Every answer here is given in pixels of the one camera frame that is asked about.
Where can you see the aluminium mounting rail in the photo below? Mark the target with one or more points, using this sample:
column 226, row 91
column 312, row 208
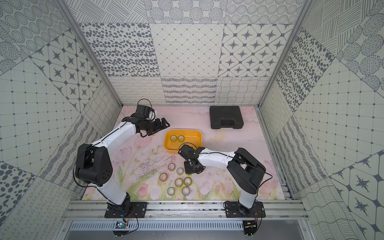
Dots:
column 189, row 210

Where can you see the yellow plastic storage box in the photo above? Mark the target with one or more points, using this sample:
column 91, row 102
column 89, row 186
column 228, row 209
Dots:
column 193, row 138

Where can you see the black plastic tool case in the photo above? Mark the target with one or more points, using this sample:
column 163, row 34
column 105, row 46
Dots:
column 226, row 117

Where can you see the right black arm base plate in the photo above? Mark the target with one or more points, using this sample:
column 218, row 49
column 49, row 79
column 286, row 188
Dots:
column 236, row 210

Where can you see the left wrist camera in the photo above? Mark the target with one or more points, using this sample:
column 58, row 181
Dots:
column 145, row 112

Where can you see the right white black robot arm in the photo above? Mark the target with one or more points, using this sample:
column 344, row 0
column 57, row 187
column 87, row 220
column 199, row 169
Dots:
column 245, row 169

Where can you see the right circuit board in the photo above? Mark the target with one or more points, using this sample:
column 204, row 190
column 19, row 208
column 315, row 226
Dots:
column 250, row 228

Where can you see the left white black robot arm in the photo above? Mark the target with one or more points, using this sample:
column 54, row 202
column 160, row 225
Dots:
column 93, row 164

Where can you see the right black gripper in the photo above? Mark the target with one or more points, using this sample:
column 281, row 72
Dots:
column 188, row 171

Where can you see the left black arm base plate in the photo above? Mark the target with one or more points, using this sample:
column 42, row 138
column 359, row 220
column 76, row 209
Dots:
column 131, row 209

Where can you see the transparent tape roll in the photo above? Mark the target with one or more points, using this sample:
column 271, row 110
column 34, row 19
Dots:
column 171, row 167
column 179, row 182
column 173, row 138
column 186, row 191
column 171, row 191
column 181, row 138
column 187, row 181
column 163, row 177
column 180, row 171

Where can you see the left green circuit board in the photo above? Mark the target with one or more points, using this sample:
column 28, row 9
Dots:
column 120, row 229

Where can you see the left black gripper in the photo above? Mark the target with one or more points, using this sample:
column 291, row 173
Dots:
column 154, row 125

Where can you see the white slotted cable duct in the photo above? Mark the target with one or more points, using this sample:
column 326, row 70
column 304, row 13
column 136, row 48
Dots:
column 153, row 225

